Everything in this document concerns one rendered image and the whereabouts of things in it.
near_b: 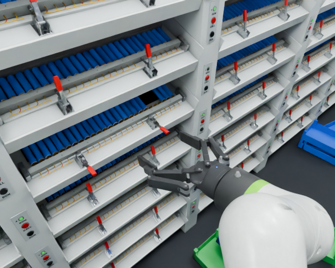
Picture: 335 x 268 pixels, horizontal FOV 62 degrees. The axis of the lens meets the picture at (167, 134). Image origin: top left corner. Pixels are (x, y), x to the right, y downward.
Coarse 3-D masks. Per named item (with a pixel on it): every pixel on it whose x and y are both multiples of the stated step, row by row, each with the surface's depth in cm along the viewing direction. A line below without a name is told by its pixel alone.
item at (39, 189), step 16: (176, 80) 104; (192, 96) 101; (176, 112) 101; (192, 112) 105; (144, 128) 94; (112, 144) 88; (128, 144) 89; (16, 160) 79; (96, 160) 84; (112, 160) 90; (48, 176) 78; (64, 176) 79; (80, 176) 83; (32, 192) 75; (48, 192) 78
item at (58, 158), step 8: (176, 96) 102; (160, 104) 98; (168, 104) 99; (144, 112) 94; (152, 112) 95; (128, 120) 91; (136, 120) 92; (112, 128) 88; (120, 128) 89; (96, 136) 86; (104, 136) 86; (120, 136) 89; (80, 144) 83; (88, 144) 84; (104, 144) 86; (64, 152) 80; (72, 152) 81; (48, 160) 78; (56, 160) 79; (32, 168) 76; (40, 168) 76
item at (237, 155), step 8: (256, 136) 177; (264, 136) 177; (240, 144) 168; (248, 144) 165; (256, 144) 174; (232, 152) 166; (240, 152) 168; (248, 152) 167; (216, 160) 158; (232, 160) 163; (240, 160) 164; (232, 168) 163; (200, 192) 151
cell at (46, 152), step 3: (39, 141) 81; (42, 141) 81; (39, 144) 80; (42, 144) 81; (39, 147) 80; (42, 147) 80; (45, 147) 80; (42, 150) 80; (45, 150) 80; (48, 150) 81; (45, 153) 79; (48, 153) 80; (45, 156) 79
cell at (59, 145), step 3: (51, 135) 83; (54, 135) 83; (51, 138) 83; (54, 138) 82; (57, 138) 83; (54, 141) 82; (57, 141) 82; (60, 141) 83; (54, 144) 82; (57, 144) 82; (60, 144) 82; (57, 147) 82; (60, 147) 81; (63, 147) 82
